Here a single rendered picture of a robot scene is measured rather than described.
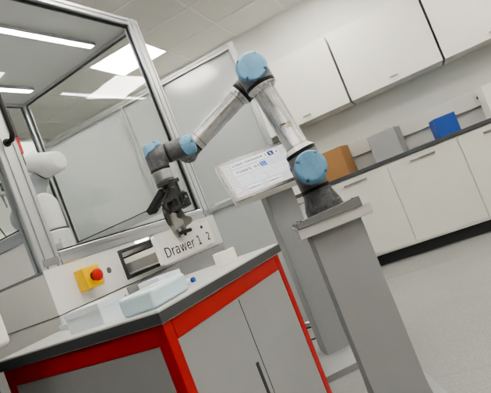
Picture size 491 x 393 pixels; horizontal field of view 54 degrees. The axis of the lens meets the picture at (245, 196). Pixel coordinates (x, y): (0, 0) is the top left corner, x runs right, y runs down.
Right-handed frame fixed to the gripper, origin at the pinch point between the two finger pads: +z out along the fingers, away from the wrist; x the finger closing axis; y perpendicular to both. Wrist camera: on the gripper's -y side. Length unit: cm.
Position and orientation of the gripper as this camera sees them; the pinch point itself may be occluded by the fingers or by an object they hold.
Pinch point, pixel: (180, 233)
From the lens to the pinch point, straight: 183.5
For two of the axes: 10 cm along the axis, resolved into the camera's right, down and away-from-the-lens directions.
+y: 8.1, -3.5, -4.7
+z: 3.7, 9.3, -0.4
